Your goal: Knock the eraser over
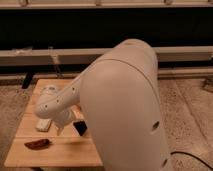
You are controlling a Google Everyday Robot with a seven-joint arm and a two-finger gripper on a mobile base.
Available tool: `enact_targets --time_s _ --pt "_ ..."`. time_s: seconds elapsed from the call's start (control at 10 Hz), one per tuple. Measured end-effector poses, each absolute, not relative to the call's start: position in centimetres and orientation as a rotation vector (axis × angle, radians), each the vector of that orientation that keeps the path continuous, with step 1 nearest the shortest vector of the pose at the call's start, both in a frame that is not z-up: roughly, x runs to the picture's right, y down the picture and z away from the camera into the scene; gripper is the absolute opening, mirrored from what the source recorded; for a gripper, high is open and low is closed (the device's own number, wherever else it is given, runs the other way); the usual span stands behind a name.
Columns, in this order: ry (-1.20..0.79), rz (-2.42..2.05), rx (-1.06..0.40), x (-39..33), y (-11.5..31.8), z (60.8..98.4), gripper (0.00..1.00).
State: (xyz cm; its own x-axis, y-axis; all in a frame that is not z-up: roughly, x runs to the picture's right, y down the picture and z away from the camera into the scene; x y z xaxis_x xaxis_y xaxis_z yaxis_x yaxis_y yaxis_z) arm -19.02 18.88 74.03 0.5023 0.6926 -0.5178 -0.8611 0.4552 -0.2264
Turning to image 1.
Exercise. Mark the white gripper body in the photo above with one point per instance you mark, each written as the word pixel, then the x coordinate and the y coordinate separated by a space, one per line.
pixel 63 119

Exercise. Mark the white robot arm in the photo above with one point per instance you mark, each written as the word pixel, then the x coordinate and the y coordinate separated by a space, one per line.
pixel 119 97

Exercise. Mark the white rectangular block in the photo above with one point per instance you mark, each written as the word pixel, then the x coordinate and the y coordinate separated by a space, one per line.
pixel 43 125

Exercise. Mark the brown oblong object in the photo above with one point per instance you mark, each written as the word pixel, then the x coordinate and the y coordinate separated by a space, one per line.
pixel 38 144

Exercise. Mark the black bracket leg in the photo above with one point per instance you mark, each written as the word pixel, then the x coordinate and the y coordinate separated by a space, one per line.
pixel 27 80

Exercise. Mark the grey metal rail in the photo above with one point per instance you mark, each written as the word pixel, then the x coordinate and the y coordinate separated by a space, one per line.
pixel 86 56

